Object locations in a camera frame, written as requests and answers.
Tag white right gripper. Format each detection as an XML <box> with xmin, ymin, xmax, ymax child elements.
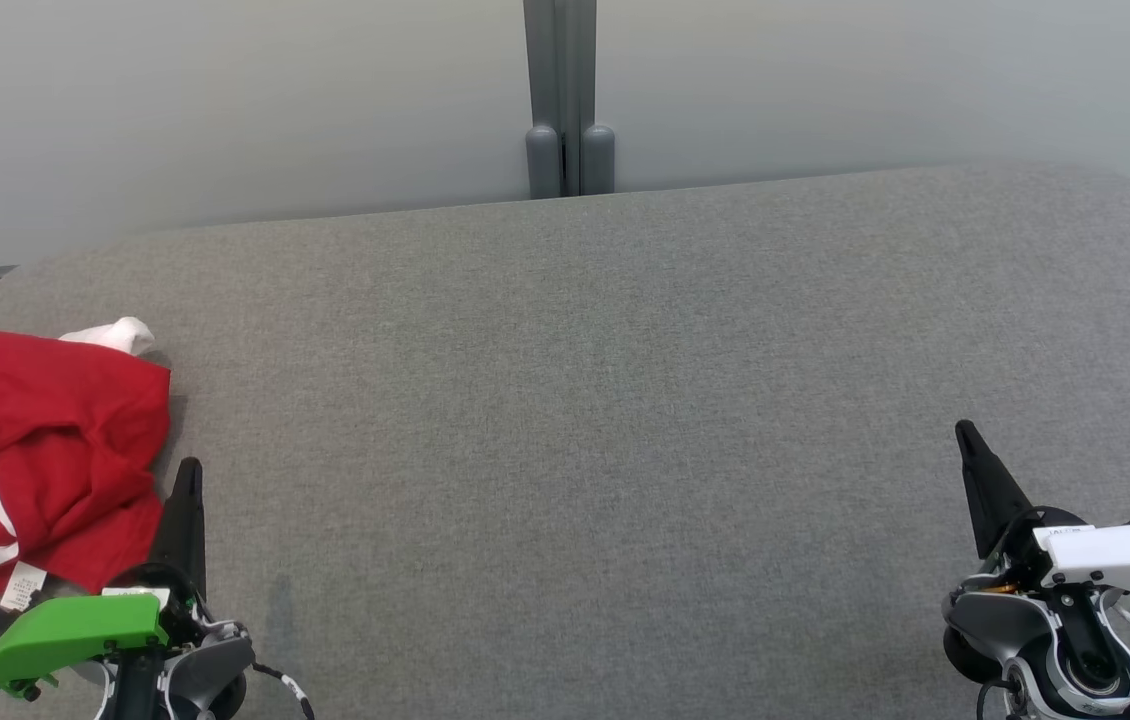
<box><xmin>954</xmin><ymin>419</ymin><xmax>1130</xmax><ymax>603</ymax></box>

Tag red jersey with number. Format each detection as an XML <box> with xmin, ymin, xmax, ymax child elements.
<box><xmin>0</xmin><ymin>316</ymin><xmax>173</xmax><ymax>598</ymax></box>

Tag black white striped cable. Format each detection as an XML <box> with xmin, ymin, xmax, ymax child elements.
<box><xmin>250</xmin><ymin>662</ymin><xmax>316</xmax><ymax>720</ymax></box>

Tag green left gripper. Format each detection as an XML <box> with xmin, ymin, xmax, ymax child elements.
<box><xmin>0</xmin><ymin>457</ymin><xmax>211</xmax><ymax>699</ymax></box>

